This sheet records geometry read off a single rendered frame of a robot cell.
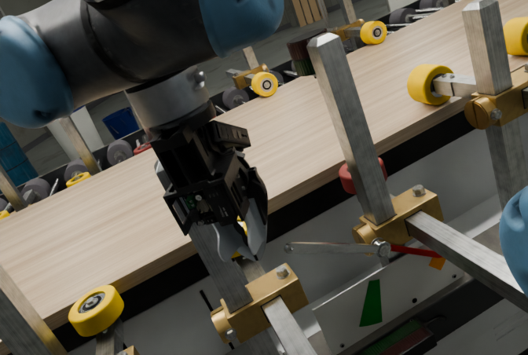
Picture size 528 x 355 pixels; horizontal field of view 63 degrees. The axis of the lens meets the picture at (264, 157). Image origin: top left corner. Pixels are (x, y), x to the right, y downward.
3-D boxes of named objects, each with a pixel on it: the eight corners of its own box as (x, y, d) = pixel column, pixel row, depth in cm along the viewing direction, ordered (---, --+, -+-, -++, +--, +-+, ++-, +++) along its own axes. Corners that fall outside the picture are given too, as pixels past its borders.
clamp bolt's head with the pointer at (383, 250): (456, 254, 67) (380, 241, 62) (450, 268, 68) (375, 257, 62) (447, 248, 69) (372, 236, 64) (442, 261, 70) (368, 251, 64)
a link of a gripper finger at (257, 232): (252, 286, 50) (220, 224, 46) (258, 253, 55) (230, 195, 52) (276, 280, 49) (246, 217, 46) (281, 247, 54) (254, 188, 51)
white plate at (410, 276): (465, 276, 72) (453, 228, 68) (334, 358, 67) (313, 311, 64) (463, 274, 72) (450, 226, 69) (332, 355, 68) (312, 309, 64)
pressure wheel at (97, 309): (155, 331, 74) (122, 281, 70) (126, 372, 67) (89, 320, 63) (122, 330, 78) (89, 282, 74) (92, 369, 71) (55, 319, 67)
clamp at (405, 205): (445, 221, 67) (438, 194, 66) (373, 262, 65) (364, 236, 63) (421, 207, 73) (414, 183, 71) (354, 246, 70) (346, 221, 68)
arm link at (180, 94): (143, 78, 47) (208, 53, 45) (162, 115, 49) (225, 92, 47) (113, 100, 41) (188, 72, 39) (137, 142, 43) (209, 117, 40)
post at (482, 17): (541, 256, 78) (497, -6, 61) (527, 265, 77) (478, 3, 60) (525, 247, 81) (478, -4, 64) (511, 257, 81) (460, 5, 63)
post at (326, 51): (424, 305, 72) (338, 29, 55) (407, 316, 71) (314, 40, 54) (411, 294, 75) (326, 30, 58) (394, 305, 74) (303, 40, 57)
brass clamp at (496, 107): (560, 96, 68) (556, 67, 66) (493, 133, 65) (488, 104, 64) (526, 92, 73) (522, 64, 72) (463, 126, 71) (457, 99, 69)
